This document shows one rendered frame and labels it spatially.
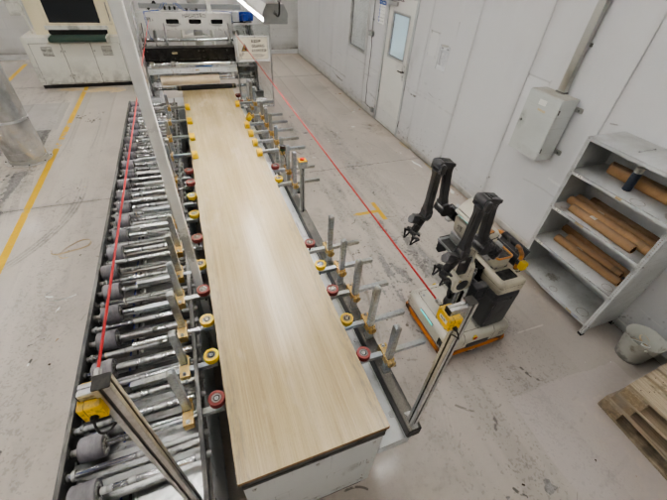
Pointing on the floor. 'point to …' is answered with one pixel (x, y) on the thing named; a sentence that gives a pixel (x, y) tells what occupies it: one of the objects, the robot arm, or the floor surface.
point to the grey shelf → (552, 274)
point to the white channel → (157, 139)
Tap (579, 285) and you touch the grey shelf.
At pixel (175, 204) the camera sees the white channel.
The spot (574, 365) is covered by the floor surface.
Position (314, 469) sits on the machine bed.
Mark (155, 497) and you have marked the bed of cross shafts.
